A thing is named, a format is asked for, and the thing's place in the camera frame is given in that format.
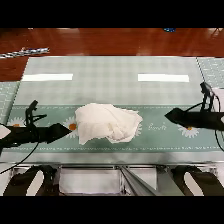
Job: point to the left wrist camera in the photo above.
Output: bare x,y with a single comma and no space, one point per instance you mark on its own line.
31,115

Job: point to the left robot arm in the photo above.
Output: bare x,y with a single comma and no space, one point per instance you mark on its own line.
19,182

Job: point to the silver frame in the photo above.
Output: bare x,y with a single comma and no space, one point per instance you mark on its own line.
140,186

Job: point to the white shirt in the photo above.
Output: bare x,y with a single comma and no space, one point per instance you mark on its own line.
106,123

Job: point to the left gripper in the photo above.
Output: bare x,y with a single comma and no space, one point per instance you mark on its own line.
35,134

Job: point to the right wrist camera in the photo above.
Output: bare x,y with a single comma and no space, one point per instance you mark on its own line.
205,88

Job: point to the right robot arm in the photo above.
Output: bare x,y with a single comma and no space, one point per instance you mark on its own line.
210,182

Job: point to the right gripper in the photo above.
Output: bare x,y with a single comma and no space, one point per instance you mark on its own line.
199,120

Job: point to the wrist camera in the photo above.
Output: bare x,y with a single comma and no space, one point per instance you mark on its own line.
205,88
31,115

